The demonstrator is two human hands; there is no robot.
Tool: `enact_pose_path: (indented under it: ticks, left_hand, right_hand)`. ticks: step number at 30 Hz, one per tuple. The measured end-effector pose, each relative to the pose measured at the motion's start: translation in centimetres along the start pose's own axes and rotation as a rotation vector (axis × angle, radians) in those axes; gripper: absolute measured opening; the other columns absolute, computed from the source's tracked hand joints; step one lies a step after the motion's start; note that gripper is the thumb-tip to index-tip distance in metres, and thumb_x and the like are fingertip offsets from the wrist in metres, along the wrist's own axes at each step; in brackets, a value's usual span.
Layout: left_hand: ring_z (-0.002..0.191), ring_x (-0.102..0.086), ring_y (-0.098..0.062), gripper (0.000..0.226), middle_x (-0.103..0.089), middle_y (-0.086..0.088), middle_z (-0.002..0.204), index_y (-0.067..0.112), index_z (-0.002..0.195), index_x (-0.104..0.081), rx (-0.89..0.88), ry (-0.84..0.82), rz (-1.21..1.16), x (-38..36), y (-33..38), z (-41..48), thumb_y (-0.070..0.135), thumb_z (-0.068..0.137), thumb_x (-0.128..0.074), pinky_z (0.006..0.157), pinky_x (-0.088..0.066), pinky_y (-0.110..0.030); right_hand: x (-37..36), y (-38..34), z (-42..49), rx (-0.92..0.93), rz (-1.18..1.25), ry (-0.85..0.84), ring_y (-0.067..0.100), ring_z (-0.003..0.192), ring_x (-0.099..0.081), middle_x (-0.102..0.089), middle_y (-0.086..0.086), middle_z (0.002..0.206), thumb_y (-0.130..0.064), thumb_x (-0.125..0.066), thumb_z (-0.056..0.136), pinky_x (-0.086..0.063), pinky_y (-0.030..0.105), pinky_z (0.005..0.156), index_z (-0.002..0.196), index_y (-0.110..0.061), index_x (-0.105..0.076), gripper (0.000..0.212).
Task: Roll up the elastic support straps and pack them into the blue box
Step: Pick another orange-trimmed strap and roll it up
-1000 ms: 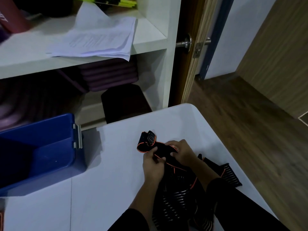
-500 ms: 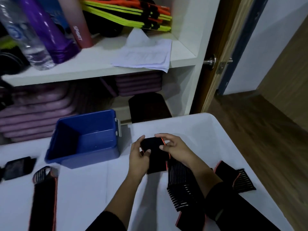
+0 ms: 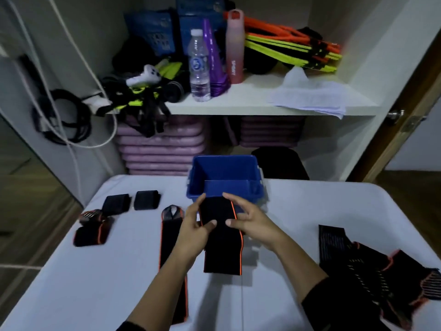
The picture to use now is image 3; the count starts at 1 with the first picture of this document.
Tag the person's left hand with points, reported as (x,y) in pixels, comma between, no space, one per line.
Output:
(189,237)

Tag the person's right hand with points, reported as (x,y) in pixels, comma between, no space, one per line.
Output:
(258,227)

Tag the blue plastic bin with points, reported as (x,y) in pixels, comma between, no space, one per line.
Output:
(224,168)

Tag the person's right forearm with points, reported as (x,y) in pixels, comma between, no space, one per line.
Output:
(299,268)

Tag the person's left forearm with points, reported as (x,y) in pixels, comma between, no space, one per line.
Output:
(158,293)

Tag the black chair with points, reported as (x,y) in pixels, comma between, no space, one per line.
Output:
(282,163)

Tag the stack of pink mats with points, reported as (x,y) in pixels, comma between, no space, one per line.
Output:
(162,148)
(272,132)

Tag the white shelf unit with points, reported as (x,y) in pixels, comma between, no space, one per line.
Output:
(248,105)

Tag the wooden door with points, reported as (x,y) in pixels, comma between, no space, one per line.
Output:
(379,155)

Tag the white paper sheets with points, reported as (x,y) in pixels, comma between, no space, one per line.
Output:
(310,96)

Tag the black cylindrical roller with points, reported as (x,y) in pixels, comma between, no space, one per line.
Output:
(174,91)

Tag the purple bottle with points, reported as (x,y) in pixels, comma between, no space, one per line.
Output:
(217,79)

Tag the clear plastic water bottle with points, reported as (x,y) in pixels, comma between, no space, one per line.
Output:
(200,82)

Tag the black round bag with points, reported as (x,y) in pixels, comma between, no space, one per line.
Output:
(258,63)

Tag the white handheld controller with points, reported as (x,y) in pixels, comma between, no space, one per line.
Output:
(143,79)

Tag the metal door knob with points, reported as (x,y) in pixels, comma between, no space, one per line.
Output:
(394,114)

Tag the pink sport bottle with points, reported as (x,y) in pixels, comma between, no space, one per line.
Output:
(235,48)

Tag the yellow orange agility ladder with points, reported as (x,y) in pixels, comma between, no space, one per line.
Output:
(286,48)

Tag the black cloth bag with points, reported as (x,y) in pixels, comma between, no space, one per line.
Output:
(132,55)

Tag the small blue package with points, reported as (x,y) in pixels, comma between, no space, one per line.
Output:
(151,34)

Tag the large blue package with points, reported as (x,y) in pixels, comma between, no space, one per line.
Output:
(193,17)

